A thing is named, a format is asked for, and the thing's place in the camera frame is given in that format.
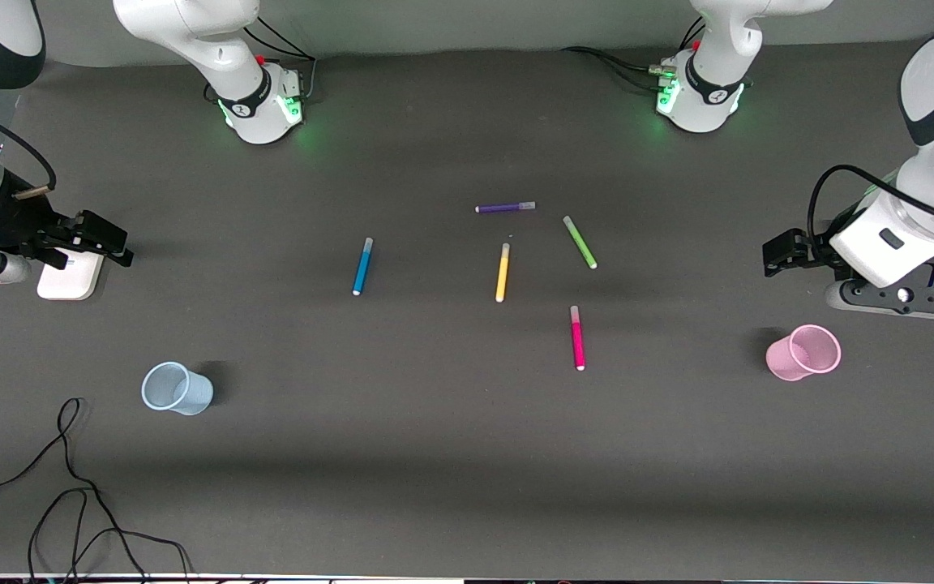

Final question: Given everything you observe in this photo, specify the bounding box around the pink marker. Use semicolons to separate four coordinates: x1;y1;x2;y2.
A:
569;305;587;372

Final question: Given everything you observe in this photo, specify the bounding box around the blue marker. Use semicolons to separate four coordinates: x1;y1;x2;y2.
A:
352;237;375;297

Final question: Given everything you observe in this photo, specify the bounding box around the white rounded box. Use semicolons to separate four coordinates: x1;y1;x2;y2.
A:
36;255;105;302

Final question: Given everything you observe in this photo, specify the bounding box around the pink cup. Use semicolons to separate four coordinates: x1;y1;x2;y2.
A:
765;324;842;383

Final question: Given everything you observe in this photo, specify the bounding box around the light blue cup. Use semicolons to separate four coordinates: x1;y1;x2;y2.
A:
140;361;215;417

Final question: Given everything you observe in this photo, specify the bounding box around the green marker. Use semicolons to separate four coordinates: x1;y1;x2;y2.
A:
562;215;598;270

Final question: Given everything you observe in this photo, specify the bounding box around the left arm wrist black cable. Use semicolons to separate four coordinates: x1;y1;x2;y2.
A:
807;164;934;244

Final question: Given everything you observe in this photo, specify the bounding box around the arm wrist black cable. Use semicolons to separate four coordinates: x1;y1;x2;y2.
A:
807;164;934;244
0;96;58;202

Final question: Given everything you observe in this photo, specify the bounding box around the right arm wrist black cable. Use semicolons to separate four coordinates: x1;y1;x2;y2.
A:
0;96;58;202

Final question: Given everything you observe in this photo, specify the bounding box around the thin black cable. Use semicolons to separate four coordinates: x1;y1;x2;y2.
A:
27;487;194;582
0;397;148;582

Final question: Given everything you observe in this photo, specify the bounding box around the right arm base black cable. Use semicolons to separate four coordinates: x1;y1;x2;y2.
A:
242;16;319;103

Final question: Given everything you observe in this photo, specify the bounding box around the arm base black cable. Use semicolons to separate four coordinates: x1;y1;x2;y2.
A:
242;16;319;103
560;18;708;92

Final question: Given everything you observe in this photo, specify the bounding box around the left arm base black cable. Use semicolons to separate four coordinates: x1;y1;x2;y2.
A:
560;18;708;92

